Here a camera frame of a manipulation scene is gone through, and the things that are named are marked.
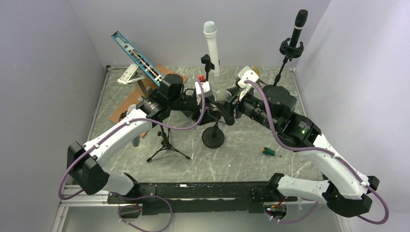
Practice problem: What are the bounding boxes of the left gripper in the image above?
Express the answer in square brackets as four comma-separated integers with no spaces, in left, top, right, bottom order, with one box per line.
[169,94,219,126]

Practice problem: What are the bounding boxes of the black round-base clip stand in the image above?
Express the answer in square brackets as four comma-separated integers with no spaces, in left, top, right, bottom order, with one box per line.
[202,107,225,149]

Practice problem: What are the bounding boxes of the black handheld microphone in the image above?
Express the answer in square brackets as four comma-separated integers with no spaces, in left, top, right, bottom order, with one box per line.
[215,89,235,126]

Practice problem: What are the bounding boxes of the black tripod shock-mount stand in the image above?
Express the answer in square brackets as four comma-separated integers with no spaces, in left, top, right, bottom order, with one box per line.
[146,126,191,163]

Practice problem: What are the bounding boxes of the grey condenser microphone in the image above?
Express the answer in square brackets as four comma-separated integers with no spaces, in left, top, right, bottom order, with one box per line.
[126,104,140,147]

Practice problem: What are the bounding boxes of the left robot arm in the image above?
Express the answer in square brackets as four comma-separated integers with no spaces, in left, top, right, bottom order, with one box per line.
[64,74,212,203]

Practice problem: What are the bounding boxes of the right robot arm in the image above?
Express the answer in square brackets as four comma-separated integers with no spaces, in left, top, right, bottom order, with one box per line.
[223,85,380,218]

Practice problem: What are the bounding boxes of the black stand for white microphone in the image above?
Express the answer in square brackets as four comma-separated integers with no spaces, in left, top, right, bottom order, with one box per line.
[201,54,215,81]

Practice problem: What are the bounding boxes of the white microphone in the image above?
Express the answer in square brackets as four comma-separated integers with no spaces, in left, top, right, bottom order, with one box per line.
[203,21,220,77]

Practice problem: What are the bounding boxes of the black slim microphone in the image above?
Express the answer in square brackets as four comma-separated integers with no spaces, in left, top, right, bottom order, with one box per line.
[289,9,308,47]

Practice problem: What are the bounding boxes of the yellow pliers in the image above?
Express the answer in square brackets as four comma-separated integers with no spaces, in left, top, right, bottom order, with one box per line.
[252,66,267,86]

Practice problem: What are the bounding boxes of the green orange screwdriver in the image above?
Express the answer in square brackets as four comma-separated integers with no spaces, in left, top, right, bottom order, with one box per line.
[262,147,282,157]

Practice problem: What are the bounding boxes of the wooden board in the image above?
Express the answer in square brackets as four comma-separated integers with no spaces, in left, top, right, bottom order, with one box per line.
[109,65,189,138]

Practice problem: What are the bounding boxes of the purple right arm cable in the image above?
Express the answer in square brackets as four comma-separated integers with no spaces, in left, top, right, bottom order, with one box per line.
[244,80,390,225]

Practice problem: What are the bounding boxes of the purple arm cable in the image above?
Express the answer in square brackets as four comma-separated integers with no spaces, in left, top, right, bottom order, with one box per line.
[244,80,390,225]
[58,78,206,201]

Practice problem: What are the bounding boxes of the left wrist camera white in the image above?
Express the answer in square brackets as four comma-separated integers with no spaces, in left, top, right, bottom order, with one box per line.
[195,74,213,105]

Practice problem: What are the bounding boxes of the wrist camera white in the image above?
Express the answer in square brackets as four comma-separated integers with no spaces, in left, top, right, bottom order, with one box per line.
[195,74,213,105]
[237,66,259,101]

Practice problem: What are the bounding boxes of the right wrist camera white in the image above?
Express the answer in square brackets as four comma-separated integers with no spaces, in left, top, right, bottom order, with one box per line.
[237,66,259,101]

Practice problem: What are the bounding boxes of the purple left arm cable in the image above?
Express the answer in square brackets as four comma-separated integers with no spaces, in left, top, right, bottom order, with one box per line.
[58,78,206,201]

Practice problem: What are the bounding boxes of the black stand with shock mount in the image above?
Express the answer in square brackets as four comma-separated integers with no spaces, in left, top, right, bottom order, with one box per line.
[273,38,304,86]

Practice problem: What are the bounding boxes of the black base frame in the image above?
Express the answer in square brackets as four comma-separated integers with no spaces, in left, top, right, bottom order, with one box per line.
[107,181,297,216]

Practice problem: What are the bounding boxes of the metal switch stand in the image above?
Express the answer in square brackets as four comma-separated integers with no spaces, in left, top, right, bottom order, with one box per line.
[117,64,149,98]

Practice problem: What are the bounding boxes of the blue network switch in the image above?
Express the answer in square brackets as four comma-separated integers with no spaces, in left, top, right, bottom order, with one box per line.
[111,31,164,86]

